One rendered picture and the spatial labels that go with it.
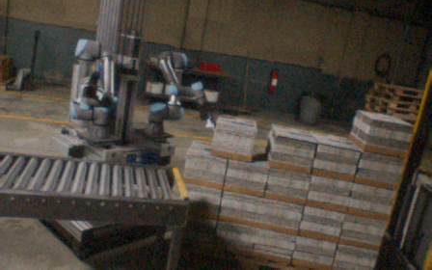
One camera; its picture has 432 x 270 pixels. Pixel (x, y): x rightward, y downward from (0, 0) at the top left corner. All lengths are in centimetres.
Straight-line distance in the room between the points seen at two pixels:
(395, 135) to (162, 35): 700
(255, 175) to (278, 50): 726
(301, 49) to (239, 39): 158
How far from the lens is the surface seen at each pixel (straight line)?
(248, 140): 277
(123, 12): 303
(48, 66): 934
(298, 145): 278
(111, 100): 259
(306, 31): 1016
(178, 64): 321
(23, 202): 204
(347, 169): 289
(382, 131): 289
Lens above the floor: 162
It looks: 12 degrees down
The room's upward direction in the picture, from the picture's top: 10 degrees clockwise
